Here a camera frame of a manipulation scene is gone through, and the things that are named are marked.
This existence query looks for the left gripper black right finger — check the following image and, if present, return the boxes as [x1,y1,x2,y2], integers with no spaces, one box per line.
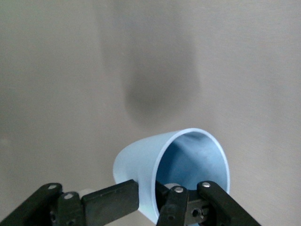
[154,180,261,226]

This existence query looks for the light blue plastic cup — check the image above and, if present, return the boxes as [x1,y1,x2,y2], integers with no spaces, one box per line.
[112,128,230,226]

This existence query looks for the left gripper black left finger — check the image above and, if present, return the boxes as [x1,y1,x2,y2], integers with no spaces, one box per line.
[0,179,141,226]

